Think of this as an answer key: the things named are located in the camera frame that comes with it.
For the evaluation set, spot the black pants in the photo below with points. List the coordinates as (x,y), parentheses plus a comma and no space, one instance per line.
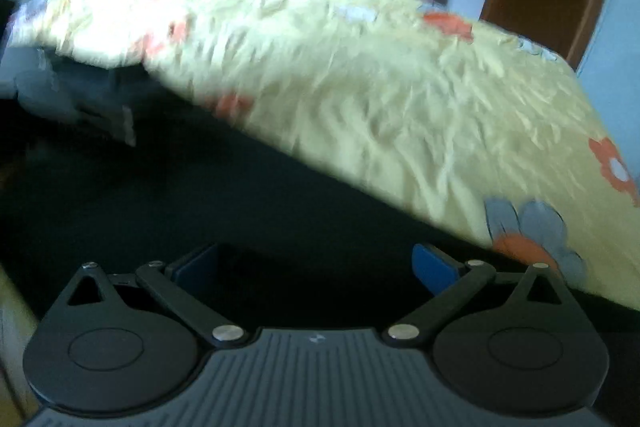
(200,207)

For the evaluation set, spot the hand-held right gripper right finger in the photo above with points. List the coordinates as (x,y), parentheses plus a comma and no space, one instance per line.
(434,268)

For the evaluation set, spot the yellow carrot-print blanket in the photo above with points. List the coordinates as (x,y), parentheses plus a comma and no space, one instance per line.
(380,97)

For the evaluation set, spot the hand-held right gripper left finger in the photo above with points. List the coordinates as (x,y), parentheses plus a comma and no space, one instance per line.
(196,271)

